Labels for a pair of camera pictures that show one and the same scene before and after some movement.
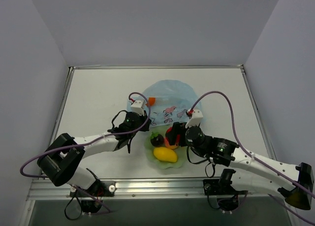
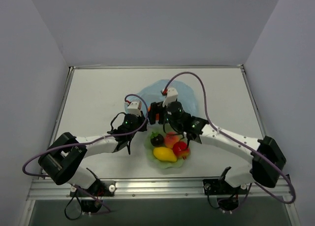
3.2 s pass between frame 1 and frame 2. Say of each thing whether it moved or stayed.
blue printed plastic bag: stayed
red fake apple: moved
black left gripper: stayed
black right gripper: moved
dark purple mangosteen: stayed
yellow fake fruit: stayed
